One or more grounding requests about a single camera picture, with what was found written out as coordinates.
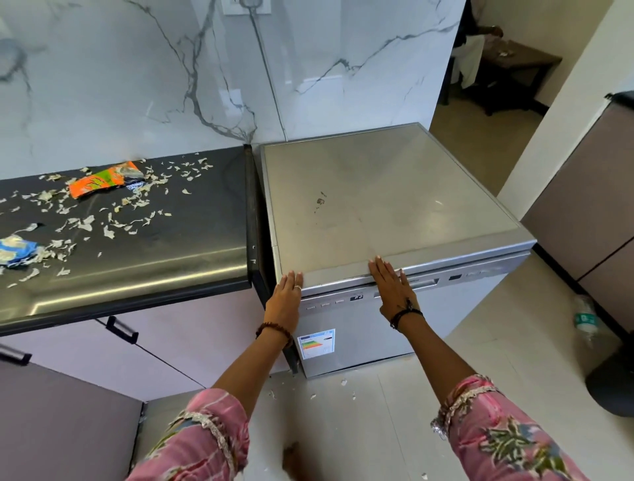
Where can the person's left forearm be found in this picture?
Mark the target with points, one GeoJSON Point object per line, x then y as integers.
{"type": "Point", "coordinates": [257, 366]}

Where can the lavender tall cabinet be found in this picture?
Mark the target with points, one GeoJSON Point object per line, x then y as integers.
{"type": "Point", "coordinates": [589, 208]}

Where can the blue and white wrapper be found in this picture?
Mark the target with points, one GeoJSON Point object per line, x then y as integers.
{"type": "Point", "coordinates": [17, 250]}

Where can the person's right fingers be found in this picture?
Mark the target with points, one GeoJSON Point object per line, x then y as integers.
{"type": "Point", "coordinates": [385, 275]}

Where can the person's right hand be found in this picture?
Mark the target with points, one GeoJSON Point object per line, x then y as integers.
{"type": "Point", "coordinates": [396, 292]}

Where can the person's left fingers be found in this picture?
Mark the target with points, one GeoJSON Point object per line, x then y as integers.
{"type": "Point", "coordinates": [291, 285]}

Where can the clear plastic water bottle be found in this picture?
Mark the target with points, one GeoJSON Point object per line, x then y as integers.
{"type": "Point", "coordinates": [587, 319]}

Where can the scattered torn paper scraps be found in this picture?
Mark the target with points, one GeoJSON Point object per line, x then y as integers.
{"type": "Point", "coordinates": [79, 223]}

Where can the person's right forearm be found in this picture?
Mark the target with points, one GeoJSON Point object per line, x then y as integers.
{"type": "Point", "coordinates": [431, 354]}

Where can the white cloth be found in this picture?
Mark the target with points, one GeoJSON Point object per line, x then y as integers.
{"type": "Point", "coordinates": [471, 59]}

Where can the person's left hand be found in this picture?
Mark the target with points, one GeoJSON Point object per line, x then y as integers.
{"type": "Point", "coordinates": [283, 306]}

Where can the pink floral patterned garment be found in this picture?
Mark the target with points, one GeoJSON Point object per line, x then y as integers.
{"type": "Point", "coordinates": [198, 446]}

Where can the brown wooden table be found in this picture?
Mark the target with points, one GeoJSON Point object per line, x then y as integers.
{"type": "Point", "coordinates": [522, 57]}

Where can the paper bits on floor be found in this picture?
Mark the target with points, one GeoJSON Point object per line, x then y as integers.
{"type": "Point", "coordinates": [343, 382]}

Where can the black round bin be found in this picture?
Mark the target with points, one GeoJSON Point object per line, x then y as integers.
{"type": "Point", "coordinates": [611, 381]}

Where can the orange snack wrapper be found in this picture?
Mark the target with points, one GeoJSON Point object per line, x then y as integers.
{"type": "Point", "coordinates": [96, 179]}

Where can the colourful energy label sticker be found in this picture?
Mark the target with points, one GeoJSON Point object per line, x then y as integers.
{"type": "Point", "coordinates": [316, 344]}

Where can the lavender base cabinet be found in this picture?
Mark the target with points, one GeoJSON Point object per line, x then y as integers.
{"type": "Point", "coordinates": [173, 337]}

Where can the person's foot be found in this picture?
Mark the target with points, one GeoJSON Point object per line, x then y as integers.
{"type": "Point", "coordinates": [293, 463]}

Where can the silver freestanding dishwasher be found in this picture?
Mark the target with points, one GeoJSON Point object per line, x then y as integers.
{"type": "Point", "coordinates": [386, 198]}

